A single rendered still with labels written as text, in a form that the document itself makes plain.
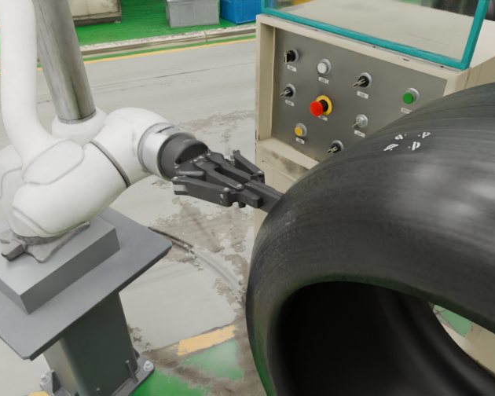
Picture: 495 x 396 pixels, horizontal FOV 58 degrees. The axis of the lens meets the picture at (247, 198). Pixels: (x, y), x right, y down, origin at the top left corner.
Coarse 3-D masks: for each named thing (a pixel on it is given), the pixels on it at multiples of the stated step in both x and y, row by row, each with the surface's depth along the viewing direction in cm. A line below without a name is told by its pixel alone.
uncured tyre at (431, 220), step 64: (384, 128) 41; (448, 128) 32; (320, 192) 36; (384, 192) 31; (448, 192) 28; (256, 256) 46; (320, 256) 36; (384, 256) 30; (448, 256) 27; (256, 320) 49; (320, 320) 65; (384, 320) 71; (320, 384) 64; (384, 384) 68; (448, 384) 68
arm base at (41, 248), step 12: (84, 228) 127; (0, 240) 123; (12, 240) 119; (24, 240) 118; (36, 240) 118; (48, 240) 119; (60, 240) 122; (12, 252) 117; (24, 252) 121; (36, 252) 118; (48, 252) 118
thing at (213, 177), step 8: (192, 160) 66; (200, 160) 66; (200, 168) 65; (208, 168) 64; (208, 176) 64; (216, 176) 63; (224, 176) 63; (216, 184) 63; (224, 184) 61; (232, 184) 60; (240, 184) 60
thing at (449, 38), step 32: (288, 0) 108; (320, 0) 101; (352, 0) 95; (384, 0) 90; (416, 0) 85; (448, 0) 81; (480, 0) 76; (352, 32) 98; (384, 32) 92; (416, 32) 87; (448, 32) 83; (448, 64) 85
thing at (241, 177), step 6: (210, 156) 67; (216, 156) 67; (216, 162) 66; (222, 162) 65; (222, 168) 65; (228, 168) 64; (234, 168) 64; (222, 174) 66; (228, 174) 64; (234, 174) 63; (240, 174) 62; (246, 174) 62; (252, 174) 61; (234, 180) 64; (240, 180) 63; (246, 180) 62
